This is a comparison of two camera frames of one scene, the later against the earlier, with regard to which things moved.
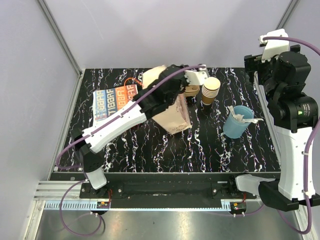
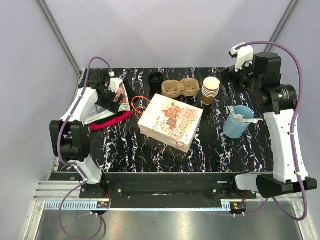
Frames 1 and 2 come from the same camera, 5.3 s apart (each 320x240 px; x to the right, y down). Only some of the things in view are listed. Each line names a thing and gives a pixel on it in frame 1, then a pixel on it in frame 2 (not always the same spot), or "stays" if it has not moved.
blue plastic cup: (232, 127) stays
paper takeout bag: (177, 116) → (171, 121)
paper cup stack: (210, 88) stays
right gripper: (254, 63) → (230, 75)
